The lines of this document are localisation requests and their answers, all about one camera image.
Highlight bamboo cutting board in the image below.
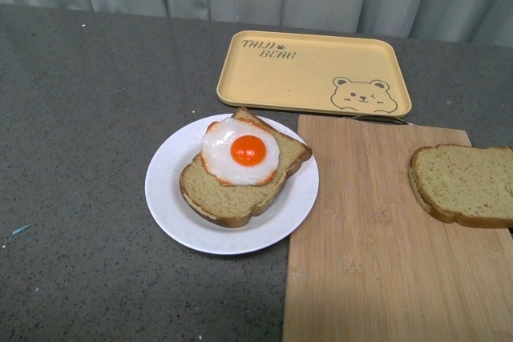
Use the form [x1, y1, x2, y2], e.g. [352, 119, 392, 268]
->
[283, 115, 512, 341]

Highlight metal cutting board handle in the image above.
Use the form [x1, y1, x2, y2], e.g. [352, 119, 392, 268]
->
[352, 115, 411, 126]

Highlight yellow bear tray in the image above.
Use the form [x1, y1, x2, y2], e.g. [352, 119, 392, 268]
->
[216, 30, 412, 117]

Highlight bread slice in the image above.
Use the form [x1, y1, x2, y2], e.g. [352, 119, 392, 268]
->
[408, 144, 512, 228]
[232, 107, 313, 179]
[180, 155, 287, 227]

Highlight small blue scrap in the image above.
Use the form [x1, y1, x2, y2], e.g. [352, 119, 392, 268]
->
[12, 224, 30, 235]

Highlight fake fried egg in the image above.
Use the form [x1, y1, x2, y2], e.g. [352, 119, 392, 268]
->
[200, 118, 280, 186]

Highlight white round plate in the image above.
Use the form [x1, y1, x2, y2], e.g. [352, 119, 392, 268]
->
[145, 114, 319, 255]

